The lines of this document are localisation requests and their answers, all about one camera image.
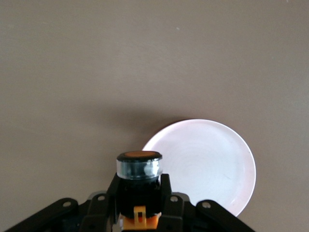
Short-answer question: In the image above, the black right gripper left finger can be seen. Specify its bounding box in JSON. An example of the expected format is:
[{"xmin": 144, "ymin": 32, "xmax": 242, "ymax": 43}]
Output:
[{"xmin": 4, "ymin": 174, "xmax": 121, "ymax": 232}]

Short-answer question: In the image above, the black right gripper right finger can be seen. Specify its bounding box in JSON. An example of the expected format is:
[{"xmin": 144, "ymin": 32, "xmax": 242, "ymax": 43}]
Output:
[{"xmin": 158, "ymin": 173, "xmax": 254, "ymax": 232}]

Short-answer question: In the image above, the orange push-button switch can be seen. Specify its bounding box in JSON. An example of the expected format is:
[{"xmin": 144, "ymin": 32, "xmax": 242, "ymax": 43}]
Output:
[{"xmin": 116, "ymin": 150, "xmax": 163, "ymax": 232}]

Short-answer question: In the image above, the pink round plate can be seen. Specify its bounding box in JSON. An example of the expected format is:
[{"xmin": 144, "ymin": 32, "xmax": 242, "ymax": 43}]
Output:
[{"xmin": 141, "ymin": 118, "xmax": 257, "ymax": 218}]

